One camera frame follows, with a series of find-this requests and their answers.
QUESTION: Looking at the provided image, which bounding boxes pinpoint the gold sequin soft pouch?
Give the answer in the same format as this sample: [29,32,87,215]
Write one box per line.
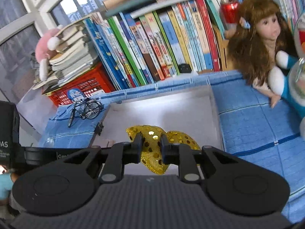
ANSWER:
[126,125,201,175]

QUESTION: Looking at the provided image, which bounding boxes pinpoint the white cardboard box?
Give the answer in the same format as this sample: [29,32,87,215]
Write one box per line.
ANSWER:
[89,85,224,176]

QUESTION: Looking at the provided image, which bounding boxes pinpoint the miniature black bicycle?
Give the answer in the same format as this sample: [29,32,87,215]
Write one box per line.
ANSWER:
[68,98,104,128]

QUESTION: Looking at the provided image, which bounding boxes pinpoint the red plastic crate left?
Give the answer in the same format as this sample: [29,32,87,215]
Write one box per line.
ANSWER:
[46,62,115,106]

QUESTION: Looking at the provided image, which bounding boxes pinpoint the blue table cloth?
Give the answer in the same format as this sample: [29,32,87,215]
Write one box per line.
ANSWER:
[38,70,305,223]

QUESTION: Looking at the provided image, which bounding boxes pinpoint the stack of worn books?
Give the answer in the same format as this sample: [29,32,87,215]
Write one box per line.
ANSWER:
[32,18,98,90]

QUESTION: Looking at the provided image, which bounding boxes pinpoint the pink white plush toy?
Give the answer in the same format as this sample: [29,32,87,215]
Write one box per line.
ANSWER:
[35,24,63,81]

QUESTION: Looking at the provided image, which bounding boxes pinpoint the row of upright books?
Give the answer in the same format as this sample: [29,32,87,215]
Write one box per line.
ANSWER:
[84,0,221,90]

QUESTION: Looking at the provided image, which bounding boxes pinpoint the small Doraemon plush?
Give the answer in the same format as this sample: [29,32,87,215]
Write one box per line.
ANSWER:
[268,50,305,134]

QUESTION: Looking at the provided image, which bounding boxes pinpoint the brown haired doll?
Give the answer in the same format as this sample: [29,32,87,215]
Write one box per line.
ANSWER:
[225,0,297,108]

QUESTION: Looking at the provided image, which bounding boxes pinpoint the red soda can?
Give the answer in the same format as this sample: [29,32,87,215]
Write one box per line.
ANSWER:
[220,0,239,24]

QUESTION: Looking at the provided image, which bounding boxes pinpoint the large Doraemon plush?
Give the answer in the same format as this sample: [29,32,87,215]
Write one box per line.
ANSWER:
[294,12,305,58]

